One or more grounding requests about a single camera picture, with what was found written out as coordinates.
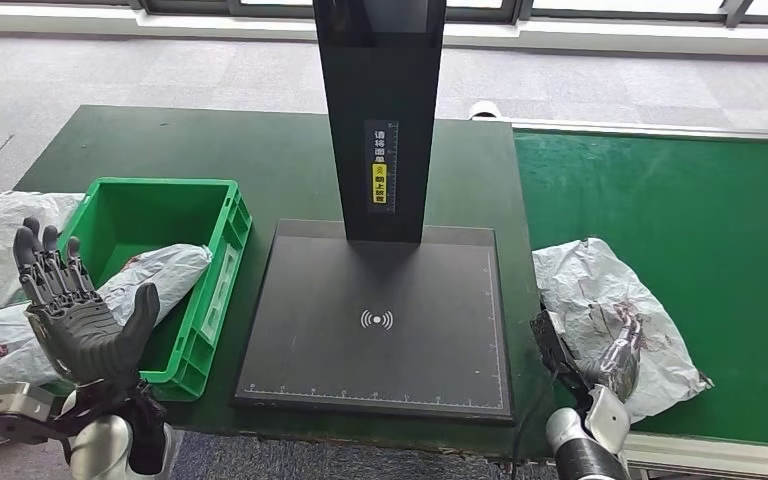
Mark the grey parcel bag red print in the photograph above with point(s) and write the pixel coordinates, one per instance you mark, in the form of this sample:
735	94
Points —
165	265

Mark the green plastic crate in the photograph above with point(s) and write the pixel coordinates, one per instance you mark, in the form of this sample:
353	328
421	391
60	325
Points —
139	212

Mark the dark window frame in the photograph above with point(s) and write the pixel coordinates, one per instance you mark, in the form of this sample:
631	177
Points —
185	5

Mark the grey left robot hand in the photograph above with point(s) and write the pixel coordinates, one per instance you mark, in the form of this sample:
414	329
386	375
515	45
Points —
86	338

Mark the dark green table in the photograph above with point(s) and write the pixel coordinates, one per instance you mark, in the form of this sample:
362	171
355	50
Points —
159	139

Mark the grey parcel bag torn brown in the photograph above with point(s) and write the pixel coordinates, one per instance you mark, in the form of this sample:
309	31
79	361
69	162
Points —
596	278

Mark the white conveyor roller end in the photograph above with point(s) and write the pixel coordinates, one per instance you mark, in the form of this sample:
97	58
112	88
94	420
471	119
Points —
485	108

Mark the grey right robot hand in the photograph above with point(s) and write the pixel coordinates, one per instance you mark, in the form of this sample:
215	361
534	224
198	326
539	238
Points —
622	364

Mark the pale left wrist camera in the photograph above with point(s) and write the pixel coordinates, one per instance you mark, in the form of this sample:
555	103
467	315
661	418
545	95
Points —
6	401

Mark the black inbound scanning machine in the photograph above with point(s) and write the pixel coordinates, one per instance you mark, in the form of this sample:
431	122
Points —
390	344

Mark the white window sill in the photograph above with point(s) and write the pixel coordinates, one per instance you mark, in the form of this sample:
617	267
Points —
92	21

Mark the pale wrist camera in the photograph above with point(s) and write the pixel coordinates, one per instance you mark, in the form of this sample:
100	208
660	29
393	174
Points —
6	401
553	344

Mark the black yellow label sticker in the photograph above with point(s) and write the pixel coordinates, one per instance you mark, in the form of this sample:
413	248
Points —
380	166

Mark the green conveyor belt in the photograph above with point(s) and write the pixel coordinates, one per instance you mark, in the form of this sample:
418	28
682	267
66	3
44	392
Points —
689	192

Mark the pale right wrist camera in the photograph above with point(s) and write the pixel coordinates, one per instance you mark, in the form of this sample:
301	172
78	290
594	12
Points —
553	344

